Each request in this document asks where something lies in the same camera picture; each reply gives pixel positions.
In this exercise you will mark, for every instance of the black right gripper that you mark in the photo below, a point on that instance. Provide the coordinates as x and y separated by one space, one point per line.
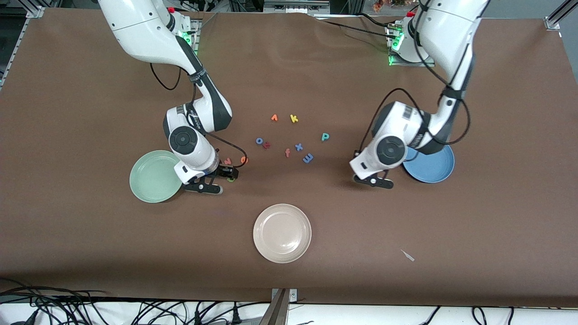
224 171

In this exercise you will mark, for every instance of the blue foam letter m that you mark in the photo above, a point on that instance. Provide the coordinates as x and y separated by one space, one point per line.
308 158

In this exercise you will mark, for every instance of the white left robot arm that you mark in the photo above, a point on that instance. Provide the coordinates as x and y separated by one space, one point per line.
451 31

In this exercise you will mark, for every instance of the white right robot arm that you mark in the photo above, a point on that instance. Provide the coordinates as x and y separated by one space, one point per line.
135 31

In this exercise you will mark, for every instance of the light green plate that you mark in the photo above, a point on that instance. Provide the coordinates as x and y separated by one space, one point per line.
153 178

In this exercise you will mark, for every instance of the beige plate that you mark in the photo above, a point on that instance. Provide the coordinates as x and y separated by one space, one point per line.
282 233

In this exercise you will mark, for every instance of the black power plug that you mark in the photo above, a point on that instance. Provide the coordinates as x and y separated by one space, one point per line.
197 317
235 314

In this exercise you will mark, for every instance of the brown paper table cover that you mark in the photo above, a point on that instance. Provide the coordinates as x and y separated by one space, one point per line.
90 234

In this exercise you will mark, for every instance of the small white paper scrap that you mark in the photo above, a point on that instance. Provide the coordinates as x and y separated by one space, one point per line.
407 255

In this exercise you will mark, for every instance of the blue plate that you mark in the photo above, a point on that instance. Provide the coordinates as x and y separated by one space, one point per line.
433 167

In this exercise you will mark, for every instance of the orange background object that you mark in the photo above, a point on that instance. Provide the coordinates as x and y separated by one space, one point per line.
379 4

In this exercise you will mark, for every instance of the metal mount bracket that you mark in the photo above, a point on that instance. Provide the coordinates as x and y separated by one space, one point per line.
282 295

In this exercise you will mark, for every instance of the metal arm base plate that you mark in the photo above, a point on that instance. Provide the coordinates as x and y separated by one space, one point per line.
406 64
196 31

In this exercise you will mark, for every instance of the metal background frame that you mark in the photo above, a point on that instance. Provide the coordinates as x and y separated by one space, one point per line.
295 5

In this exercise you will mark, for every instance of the aluminium frame rail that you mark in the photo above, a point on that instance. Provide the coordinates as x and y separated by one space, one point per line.
557 18
31 18

